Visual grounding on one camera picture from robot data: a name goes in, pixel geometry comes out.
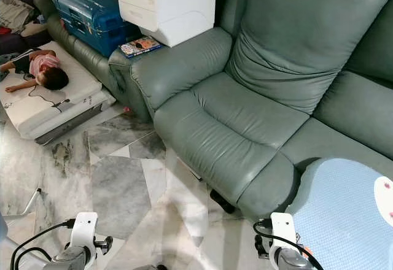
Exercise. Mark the large light blue table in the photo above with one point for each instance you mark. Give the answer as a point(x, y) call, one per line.
point(338, 215)

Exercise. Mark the sleeping child in pink shirt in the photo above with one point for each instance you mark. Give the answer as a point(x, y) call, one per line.
point(52, 72)

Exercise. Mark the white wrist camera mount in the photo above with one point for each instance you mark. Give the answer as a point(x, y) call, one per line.
point(282, 230)
point(85, 227)

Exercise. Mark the blue hard suitcase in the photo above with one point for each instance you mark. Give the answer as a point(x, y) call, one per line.
point(92, 15)

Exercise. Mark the black sofa foot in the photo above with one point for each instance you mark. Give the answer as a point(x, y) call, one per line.
point(223, 201)

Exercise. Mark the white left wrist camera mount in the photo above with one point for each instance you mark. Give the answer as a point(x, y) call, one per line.
point(85, 227)

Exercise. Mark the green leather sofa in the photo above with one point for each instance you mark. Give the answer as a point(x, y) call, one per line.
point(282, 37)

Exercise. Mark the small pink toy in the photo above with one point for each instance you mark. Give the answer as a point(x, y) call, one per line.
point(126, 108)

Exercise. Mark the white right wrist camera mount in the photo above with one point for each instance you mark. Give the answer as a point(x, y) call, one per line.
point(282, 230)

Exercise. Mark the white plastic storage box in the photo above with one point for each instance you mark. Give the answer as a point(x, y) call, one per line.
point(166, 6)

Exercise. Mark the white round plate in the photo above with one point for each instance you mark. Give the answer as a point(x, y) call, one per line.
point(385, 201)

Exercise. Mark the white floor mattress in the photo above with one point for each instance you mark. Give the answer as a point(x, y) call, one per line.
point(80, 95)

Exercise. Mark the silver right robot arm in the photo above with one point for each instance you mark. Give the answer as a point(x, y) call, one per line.
point(291, 261)

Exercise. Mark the colourful magazine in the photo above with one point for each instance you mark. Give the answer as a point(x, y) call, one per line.
point(140, 46)

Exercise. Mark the beige pillow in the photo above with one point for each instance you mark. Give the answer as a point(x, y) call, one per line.
point(15, 13)

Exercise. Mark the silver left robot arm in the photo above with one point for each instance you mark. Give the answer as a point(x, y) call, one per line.
point(70, 259)

